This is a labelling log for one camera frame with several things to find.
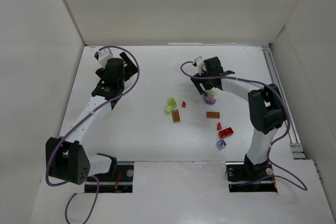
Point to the red lego brick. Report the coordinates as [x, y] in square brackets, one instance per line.
[225, 133]

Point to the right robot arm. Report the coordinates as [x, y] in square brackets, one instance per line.
[265, 111]

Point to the lime green lego brick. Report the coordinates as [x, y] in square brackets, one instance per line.
[172, 102]

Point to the lavender small lego piece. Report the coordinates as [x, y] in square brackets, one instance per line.
[221, 144]

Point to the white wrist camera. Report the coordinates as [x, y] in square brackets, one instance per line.
[103, 56]
[200, 65]

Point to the red lego slope piece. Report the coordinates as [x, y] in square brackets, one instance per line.
[219, 126]

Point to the orange lego brick left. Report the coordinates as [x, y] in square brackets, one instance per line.
[176, 116]

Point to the orange lego plate right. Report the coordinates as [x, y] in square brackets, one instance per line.
[212, 115]

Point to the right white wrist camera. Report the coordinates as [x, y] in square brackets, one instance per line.
[200, 65]

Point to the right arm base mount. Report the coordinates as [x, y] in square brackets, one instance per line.
[243, 178]

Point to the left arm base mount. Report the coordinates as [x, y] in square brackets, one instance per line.
[117, 182]

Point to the purple lego assembly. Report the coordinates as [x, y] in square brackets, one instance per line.
[210, 99]

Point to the pale yellow-green lego piece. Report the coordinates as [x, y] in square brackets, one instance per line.
[168, 109]

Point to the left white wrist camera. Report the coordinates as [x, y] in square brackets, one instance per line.
[103, 56]

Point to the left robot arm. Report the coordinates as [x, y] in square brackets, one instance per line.
[68, 157]

